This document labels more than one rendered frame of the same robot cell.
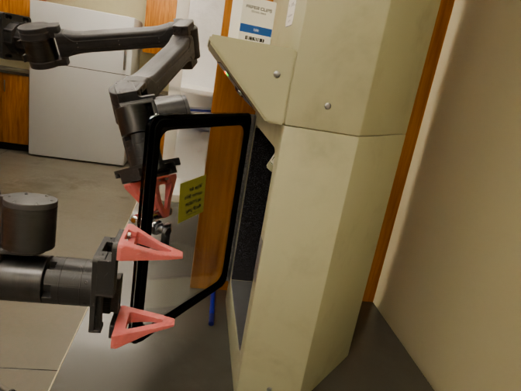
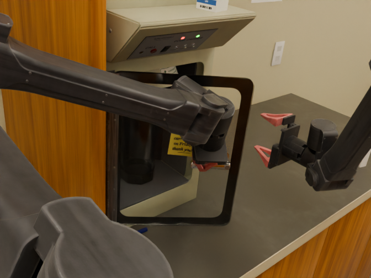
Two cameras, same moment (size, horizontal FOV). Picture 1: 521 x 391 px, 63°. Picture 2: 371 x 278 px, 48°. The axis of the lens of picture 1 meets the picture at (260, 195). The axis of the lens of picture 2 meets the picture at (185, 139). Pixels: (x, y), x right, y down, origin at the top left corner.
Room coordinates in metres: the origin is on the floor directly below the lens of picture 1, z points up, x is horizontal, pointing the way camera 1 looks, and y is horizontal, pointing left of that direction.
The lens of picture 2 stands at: (1.20, 0.81, 1.67)
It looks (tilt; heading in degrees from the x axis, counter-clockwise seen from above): 28 degrees down; 236
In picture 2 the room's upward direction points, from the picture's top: 6 degrees clockwise
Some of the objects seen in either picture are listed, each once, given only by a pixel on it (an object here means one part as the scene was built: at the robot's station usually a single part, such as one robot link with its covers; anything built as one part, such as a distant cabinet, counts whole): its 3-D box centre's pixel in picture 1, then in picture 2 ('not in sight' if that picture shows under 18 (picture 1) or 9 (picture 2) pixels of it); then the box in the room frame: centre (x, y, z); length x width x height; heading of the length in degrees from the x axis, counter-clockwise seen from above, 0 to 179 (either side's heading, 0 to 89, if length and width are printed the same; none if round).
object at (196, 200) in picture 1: (194, 219); (176, 156); (0.75, 0.11, 1.19); 0.30 x 0.01 x 0.40; 155
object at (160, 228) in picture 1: (162, 240); not in sight; (0.65, 0.15, 1.18); 0.02 x 0.02 x 0.06; 65
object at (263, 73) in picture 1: (239, 77); (184, 35); (0.73, 0.07, 1.46); 0.32 x 0.11 x 0.10; 10
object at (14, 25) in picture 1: (23, 39); not in sight; (1.20, 0.71, 1.45); 0.09 x 0.08 x 0.12; 158
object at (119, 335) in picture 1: (138, 310); (269, 149); (0.47, 0.13, 1.16); 0.09 x 0.07 x 0.07; 100
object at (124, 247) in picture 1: (143, 261); (274, 125); (0.47, 0.13, 1.23); 0.09 x 0.07 x 0.07; 100
